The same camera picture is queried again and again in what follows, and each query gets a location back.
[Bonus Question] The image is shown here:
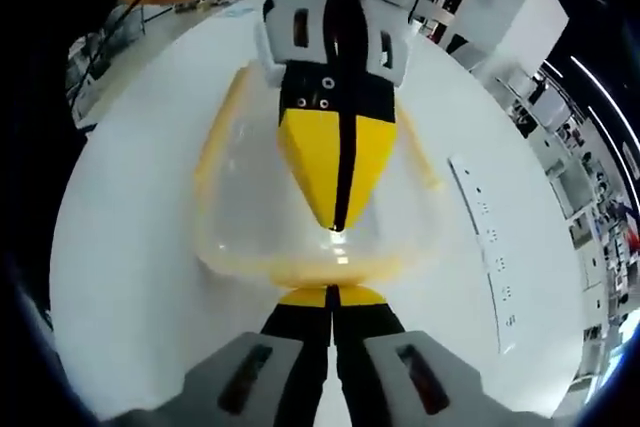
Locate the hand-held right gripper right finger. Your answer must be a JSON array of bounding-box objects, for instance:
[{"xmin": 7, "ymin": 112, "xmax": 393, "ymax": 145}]
[{"xmin": 329, "ymin": 286, "xmax": 485, "ymax": 427}]

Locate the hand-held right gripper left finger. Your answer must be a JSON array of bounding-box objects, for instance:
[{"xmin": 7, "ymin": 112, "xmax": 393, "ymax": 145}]
[{"xmin": 182, "ymin": 286, "xmax": 333, "ymax": 427}]

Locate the clear plastic storage box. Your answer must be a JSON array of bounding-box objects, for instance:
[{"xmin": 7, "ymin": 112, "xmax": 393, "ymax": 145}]
[{"xmin": 207, "ymin": 106, "xmax": 404, "ymax": 273}]

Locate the white power strip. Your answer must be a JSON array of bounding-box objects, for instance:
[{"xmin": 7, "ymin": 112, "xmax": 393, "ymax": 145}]
[{"xmin": 446, "ymin": 153, "xmax": 519, "ymax": 354}]

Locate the wide white square pillar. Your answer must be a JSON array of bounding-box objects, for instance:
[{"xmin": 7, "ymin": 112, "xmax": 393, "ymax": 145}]
[{"xmin": 451, "ymin": 0, "xmax": 572, "ymax": 69}]

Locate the black cable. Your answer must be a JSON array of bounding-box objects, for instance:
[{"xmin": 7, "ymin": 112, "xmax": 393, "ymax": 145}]
[{"xmin": 65, "ymin": 0, "xmax": 212, "ymax": 113}]

